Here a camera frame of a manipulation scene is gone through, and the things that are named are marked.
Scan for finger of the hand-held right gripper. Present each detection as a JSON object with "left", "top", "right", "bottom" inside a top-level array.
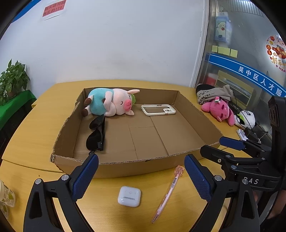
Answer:
[
  {"left": 219, "top": 137, "right": 272, "bottom": 157},
  {"left": 200, "top": 145, "right": 267, "bottom": 167}
]

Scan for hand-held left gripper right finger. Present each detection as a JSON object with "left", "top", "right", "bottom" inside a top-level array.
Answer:
[{"left": 184, "top": 154, "right": 261, "bottom": 232}]

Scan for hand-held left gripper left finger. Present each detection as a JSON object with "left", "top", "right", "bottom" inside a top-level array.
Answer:
[{"left": 23, "top": 153, "right": 99, "bottom": 232}]

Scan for pink pen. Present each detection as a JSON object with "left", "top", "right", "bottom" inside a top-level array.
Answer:
[{"left": 151, "top": 165, "right": 184, "bottom": 224}]

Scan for black sunglasses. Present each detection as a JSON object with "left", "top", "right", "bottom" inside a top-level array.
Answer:
[{"left": 86, "top": 114, "right": 106, "bottom": 154}]

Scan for white earbuds case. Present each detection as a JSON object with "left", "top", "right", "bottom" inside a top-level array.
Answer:
[{"left": 117, "top": 186, "right": 141, "bottom": 207}]

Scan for shallow cardboard box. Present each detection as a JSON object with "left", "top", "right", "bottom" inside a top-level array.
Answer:
[{"left": 50, "top": 87, "right": 224, "bottom": 179}]

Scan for panda plush toy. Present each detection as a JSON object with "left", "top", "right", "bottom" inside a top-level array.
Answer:
[{"left": 234, "top": 110, "right": 257, "bottom": 129}]

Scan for grey cloth bag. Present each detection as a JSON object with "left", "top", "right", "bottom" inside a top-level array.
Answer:
[{"left": 195, "top": 84, "right": 235, "bottom": 105}]

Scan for white phone case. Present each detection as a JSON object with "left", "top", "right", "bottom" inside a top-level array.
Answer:
[{"left": 141, "top": 104, "right": 176, "bottom": 116}]

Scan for blue window banner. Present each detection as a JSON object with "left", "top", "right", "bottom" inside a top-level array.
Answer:
[{"left": 206, "top": 53, "right": 286, "bottom": 99}]

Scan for leaf patterned paper cup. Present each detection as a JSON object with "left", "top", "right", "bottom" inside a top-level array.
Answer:
[{"left": 0, "top": 181, "right": 16, "bottom": 219}]

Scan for pink pig plush toy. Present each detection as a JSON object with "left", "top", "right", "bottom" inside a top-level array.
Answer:
[{"left": 81, "top": 88, "right": 140, "bottom": 117}]

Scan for green cloth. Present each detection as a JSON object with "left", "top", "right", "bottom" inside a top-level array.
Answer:
[{"left": 0, "top": 90, "right": 37, "bottom": 130}]

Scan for cartoon window poster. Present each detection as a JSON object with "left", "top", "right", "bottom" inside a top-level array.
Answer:
[{"left": 214, "top": 12, "right": 233, "bottom": 43}]

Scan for green potted plant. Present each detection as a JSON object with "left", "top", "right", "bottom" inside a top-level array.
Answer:
[{"left": 0, "top": 59, "right": 30, "bottom": 105}]

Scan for black cable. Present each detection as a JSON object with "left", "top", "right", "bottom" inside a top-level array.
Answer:
[{"left": 232, "top": 94, "right": 268, "bottom": 143}]

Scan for red wall notice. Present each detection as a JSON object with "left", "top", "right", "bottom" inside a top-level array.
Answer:
[{"left": 40, "top": 0, "right": 67, "bottom": 21}]

